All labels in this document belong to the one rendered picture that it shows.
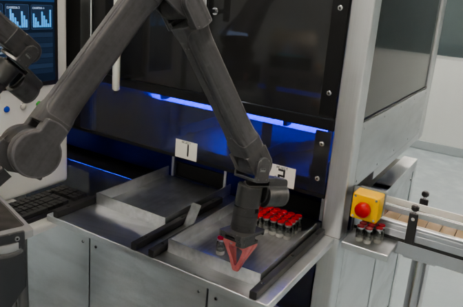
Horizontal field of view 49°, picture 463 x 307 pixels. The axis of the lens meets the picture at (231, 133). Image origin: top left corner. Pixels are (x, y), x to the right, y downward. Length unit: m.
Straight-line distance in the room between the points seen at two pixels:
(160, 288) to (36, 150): 1.13
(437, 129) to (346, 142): 4.71
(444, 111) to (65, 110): 5.37
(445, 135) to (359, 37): 4.77
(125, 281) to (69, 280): 0.32
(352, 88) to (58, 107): 0.76
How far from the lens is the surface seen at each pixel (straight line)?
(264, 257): 1.32
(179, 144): 1.65
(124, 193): 1.65
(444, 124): 6.04
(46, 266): 2.34
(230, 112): 1.05
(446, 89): 5.98
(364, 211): 1.38
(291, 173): 1.46
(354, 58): 1.34
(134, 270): 1.96
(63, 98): 0.89
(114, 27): 0.92
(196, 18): 0.96
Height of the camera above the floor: 1.51
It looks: 15 degrees down
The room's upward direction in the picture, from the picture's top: 5 degrees clockwise
